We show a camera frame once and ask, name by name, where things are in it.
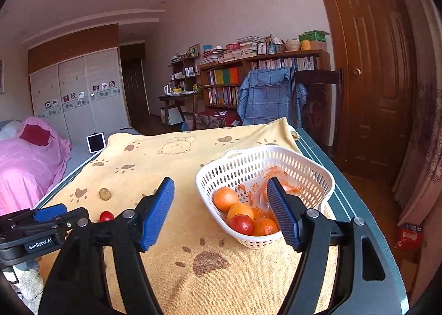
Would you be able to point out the red box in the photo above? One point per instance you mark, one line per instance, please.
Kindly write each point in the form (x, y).
(411, 237)

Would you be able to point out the wooden desk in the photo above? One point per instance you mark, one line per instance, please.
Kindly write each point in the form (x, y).
(179, 95)

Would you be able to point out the round brown-green fruit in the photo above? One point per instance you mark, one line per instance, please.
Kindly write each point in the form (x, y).
(105, 194)

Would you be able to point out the pink bed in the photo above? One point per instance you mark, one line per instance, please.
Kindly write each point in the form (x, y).
(27, 170)

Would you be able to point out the blue chair cover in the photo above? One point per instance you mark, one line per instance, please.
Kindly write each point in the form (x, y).
(269, 97)

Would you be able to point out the grey pillow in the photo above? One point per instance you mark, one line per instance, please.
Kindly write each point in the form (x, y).
(8, 130)

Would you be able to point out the white storage box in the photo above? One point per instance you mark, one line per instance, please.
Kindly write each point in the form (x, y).
(171, 116)

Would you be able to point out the white tablet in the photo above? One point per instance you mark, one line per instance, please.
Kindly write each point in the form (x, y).
(95, 143)

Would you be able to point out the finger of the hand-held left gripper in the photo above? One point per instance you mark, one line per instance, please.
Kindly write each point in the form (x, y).
(67, 220)
(50, 213)

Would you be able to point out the beige woven pot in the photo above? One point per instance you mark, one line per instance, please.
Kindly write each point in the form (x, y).
(292, 45)

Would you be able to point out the white plastic basket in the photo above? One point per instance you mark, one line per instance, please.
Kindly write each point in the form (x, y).
(241, 166)

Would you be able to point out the yellow paw-print blanket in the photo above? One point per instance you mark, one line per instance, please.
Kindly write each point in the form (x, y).
(155, 159)

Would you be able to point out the brown wooden door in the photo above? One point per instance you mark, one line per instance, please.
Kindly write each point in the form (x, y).
(366, 59)

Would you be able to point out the small wooden shelf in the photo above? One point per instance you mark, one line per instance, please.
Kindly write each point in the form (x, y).
(184, 73)

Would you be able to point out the green box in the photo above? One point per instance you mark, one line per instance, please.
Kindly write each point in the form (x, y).
(312, 36)

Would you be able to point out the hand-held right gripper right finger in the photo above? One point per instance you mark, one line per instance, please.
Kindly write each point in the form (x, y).
(283, 218)

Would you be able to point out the grey speckled cloth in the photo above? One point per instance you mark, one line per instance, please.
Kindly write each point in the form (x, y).
(29, 280)

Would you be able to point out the white sliding-door wardrobe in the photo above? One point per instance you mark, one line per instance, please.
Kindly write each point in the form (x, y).
(76, 87)

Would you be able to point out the dark wooden chair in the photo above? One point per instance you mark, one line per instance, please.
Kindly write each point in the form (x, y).
(321, 104)

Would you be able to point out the white kettle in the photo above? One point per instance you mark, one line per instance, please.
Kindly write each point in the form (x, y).
(168, 89)

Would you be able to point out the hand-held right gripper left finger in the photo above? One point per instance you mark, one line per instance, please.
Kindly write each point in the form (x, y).
(157, 215)

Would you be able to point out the yellow mug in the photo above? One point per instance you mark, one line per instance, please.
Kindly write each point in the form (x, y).
(305, 45)

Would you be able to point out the red tomato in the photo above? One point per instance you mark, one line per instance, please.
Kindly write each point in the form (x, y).
(241, 225)
(106, 216)

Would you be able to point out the small orange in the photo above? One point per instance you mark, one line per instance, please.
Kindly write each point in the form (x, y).
(265, 227)

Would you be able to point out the dark wooden inner door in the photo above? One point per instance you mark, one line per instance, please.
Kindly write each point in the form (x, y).
(134, 87)

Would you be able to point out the orange plastic snack bag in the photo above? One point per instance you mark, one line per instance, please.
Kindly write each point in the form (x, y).
(257, 194)

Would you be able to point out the wooden bookshelf with books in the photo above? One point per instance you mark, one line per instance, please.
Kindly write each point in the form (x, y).
(224, 83)

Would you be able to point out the patterned curtain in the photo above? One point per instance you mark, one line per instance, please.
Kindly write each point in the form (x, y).
(424, 156)

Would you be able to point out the red pillow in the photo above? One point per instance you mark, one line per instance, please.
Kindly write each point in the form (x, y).
(34, 135)

